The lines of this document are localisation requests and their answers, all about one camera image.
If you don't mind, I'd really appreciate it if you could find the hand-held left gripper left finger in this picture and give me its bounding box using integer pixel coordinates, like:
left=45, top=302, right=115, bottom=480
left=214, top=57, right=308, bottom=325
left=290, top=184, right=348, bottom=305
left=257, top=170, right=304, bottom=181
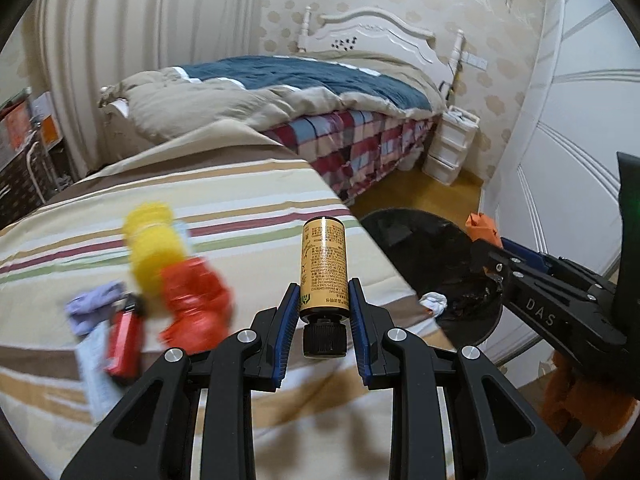
left=60, top=282, right=302, bottom=480

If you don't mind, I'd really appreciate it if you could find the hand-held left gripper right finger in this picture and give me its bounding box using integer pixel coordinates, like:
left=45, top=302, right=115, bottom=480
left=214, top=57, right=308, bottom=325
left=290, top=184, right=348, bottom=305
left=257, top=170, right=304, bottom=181
left=347, top=277, right=586, bottom=480

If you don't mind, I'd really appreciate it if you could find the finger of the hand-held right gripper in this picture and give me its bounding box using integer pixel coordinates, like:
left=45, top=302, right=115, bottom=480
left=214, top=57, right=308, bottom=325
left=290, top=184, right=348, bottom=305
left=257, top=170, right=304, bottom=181
left=501, top=236, right=622, bottom=293
left=470, top=238, right=630, bottom=377

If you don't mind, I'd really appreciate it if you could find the orange snack wrapper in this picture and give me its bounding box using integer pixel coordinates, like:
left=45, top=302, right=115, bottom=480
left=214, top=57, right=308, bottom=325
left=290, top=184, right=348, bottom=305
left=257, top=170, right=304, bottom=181
left=466, top=212, right=502, bottom=249

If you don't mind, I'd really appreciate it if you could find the yellow bottle with black cap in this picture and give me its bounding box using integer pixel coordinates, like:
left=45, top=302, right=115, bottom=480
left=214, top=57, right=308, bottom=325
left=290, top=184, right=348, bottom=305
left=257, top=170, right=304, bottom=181
left=299, top=215, right=351, bottom=359

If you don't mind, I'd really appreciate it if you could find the dark woven trash bin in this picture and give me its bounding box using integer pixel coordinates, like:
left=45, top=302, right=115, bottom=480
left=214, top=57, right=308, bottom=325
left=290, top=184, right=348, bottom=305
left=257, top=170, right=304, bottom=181
left=357, top=208, right=505, bottom=345

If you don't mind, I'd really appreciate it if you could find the white tissue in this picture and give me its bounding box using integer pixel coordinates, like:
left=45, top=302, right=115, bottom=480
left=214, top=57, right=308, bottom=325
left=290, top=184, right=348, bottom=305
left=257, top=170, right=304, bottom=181
left=419, top=292, right=448, bottom=317

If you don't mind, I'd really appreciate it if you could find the black lined trash bin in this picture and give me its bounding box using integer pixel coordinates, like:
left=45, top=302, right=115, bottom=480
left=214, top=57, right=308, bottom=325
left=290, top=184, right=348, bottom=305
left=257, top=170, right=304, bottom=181
left=359, top=210, right=503, bottom=341

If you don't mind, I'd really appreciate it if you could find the red plastic bag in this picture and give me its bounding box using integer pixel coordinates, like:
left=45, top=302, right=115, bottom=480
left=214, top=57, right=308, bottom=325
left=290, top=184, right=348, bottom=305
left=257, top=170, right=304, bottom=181
left=158, top=255, right=236, bottom=354

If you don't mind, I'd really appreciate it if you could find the yellow foam fruit net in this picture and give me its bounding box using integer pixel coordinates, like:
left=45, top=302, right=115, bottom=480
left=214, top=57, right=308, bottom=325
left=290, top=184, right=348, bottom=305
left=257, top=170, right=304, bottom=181
left=122, top=201, right=194, bottom=294

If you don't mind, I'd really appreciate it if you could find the small red cylinder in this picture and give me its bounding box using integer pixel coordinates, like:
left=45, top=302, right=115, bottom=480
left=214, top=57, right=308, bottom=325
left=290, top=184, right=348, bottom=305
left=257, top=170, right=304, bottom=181
left=104, top=294, right=146, bottom=379

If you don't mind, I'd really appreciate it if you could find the white packet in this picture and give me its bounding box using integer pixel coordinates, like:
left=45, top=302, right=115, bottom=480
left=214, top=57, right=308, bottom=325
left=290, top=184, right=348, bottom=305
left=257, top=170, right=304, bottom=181
left=75, top=322, right=124, bottom=424

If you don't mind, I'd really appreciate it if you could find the white plastic drawer unit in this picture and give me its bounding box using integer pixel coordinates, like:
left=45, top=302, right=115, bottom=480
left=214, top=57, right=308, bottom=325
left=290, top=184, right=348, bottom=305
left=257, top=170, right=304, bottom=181
left=422, top=106, right=481, bottom=184

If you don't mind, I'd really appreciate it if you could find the striped tablecloth table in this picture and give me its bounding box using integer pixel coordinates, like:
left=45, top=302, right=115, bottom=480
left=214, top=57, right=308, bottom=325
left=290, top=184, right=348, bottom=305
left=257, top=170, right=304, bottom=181
left=0, top=125, right=457, bottom=480

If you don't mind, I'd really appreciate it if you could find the white wardrobe door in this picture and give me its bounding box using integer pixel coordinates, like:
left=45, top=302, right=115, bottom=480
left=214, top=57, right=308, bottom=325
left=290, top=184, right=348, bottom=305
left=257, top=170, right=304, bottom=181
left=479, top=0, right=640, bottom=377

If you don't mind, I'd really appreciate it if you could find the plaid bed sheet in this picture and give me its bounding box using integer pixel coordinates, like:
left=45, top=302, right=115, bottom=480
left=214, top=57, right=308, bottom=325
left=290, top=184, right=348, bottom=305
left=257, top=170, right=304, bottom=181
left=262, top=109, right=441, bottom=202

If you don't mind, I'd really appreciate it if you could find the purple wrapper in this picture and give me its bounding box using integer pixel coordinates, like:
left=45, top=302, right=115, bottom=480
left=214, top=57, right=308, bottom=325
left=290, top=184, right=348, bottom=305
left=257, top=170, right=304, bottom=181
left=65, top=282, right=129, bottom=337

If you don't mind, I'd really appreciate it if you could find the beige and teal duvet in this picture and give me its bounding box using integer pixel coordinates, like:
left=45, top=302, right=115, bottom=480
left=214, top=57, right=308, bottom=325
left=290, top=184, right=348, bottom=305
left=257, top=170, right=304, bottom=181
left=97, top=54, right=444, bottom=144

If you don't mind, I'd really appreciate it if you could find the white bed headboard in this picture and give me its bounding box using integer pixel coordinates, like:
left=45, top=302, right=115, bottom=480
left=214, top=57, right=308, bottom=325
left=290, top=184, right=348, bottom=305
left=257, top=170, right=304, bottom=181
left=297, top=5, right=467, bottom=70

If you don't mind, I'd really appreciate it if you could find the dark patterned storage crate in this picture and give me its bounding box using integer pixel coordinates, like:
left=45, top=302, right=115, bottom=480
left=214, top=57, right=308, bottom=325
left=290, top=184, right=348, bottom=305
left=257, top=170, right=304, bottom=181
left=0, top=149, right=52, bottom=222

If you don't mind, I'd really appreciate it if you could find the orange and white box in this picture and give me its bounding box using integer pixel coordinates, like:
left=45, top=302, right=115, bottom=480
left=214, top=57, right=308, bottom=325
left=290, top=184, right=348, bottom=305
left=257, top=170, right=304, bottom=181
left=30, top=91, right=64, bottom=149

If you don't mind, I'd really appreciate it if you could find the cream pleated curtain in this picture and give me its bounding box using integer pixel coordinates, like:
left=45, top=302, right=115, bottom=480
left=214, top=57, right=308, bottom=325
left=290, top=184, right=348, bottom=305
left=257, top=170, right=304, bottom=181
left=35, top=0, right=267, bottom=181

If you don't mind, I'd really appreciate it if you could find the black charger cable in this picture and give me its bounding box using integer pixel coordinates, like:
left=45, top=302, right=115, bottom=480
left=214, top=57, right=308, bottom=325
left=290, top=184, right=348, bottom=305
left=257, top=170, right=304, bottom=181
left=439, top=66, right=459, bottom=104

